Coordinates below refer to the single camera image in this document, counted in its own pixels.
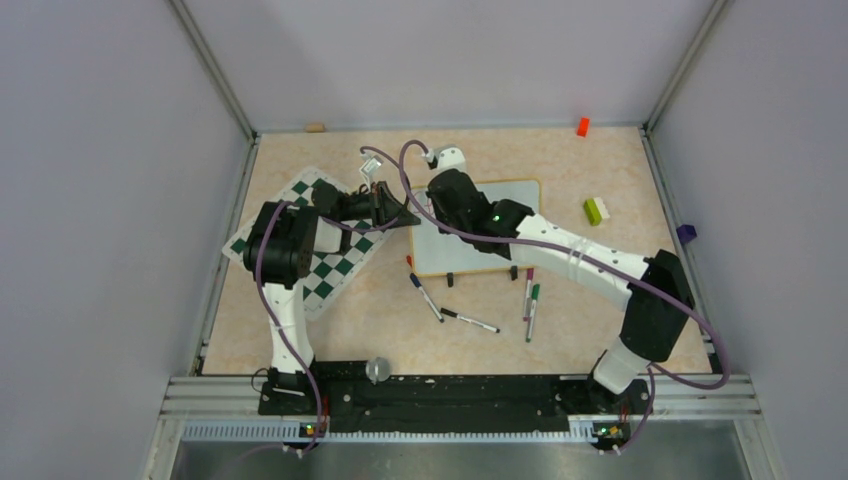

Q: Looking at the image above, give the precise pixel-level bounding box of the yellow framed whiteboard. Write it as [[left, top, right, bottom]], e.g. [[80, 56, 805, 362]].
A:
[[409, 178, 542, 277]]

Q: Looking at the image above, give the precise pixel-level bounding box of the black whiteboard marker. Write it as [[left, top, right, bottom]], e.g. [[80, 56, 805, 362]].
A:
[[440, 308, 501, 334]]

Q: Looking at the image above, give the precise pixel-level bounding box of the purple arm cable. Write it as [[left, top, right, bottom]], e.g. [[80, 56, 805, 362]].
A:
[[398, 139, 731, 455], [254, 145, 413, 439]]

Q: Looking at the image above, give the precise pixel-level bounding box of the blue whiteboard marker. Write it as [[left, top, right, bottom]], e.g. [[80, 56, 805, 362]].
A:
[[409, 272, 445, 323]]

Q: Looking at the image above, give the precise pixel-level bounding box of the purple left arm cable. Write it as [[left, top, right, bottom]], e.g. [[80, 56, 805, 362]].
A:
[[254, 145, 413, 439]]

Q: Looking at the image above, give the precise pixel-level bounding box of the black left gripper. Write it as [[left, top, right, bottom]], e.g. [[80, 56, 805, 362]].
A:
[[337, 180, 420, 230]]

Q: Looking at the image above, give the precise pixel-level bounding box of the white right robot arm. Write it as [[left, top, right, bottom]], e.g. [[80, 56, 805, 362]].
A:
[[426, 169, 694, 412]]

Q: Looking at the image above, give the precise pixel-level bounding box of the green whiteboard marker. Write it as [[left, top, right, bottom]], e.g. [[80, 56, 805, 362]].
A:
[[525, 284, 541, 343]]

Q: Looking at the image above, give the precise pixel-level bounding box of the green white chessboard mat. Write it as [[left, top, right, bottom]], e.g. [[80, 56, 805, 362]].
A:
[[221, 165, 399, 323]]

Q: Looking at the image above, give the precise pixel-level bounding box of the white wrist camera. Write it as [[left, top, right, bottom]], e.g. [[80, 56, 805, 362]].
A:
[[424, 145, 467, 173], [359, 154, 383, 186]]

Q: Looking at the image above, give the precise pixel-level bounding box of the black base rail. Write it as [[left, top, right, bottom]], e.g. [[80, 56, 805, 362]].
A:
[[258, 361, 648, 434]]

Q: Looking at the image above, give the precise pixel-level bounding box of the orange toy block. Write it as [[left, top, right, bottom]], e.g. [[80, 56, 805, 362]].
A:
[[576, 117, 591, 138]]

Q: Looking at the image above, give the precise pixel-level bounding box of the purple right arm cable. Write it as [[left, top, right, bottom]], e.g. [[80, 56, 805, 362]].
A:
[[398, 139, 731, 455]]

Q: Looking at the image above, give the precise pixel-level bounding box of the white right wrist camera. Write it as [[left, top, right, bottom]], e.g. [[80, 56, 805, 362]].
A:
[[424, 145, 467, 173]]

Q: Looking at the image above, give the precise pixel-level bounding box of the silver round knob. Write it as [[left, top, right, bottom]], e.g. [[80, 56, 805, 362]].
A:
[[365, 357, 391, 384]]

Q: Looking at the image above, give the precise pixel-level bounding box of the purple toy block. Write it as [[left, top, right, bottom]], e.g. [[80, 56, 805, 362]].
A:
[[676, 224, 698, 245]]

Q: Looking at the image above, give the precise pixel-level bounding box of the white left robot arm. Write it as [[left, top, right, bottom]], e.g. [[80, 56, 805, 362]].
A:
[[242, 181, 421, 414]]

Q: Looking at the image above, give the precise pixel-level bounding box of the green white toy brick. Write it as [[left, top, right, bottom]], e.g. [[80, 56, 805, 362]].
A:
[[583, 197, 610, 226]]

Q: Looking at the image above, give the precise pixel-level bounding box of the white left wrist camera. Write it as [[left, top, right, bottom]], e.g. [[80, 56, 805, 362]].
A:
[[359, 154, 383, 186]]

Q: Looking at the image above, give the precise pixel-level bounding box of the purple whiteboard marker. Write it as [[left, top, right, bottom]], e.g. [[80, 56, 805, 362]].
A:
[[522, 268, 535, 322]]

